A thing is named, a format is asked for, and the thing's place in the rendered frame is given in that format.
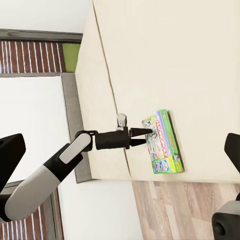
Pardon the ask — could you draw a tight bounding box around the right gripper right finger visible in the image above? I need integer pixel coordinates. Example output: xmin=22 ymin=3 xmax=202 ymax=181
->
xmin=224 ymin=133 xmax=240 ymax=173

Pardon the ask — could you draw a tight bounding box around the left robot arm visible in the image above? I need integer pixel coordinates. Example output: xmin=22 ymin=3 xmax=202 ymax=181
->
xmin=0 ymin=113 xmax=153 ymax=225

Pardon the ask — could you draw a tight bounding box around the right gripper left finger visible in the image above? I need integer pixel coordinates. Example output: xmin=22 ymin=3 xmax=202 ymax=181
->
xmin=0 ymin=133 xmax=26 ymax=194

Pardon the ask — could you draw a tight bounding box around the board game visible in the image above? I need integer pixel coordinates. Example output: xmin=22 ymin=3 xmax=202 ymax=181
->
xmin=142 ymin=109 xmax=183 ymax=174

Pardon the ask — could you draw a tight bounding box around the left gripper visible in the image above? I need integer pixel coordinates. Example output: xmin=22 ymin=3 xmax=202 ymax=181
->
xmin=106 ymin=126 xmax=153 ymax=150

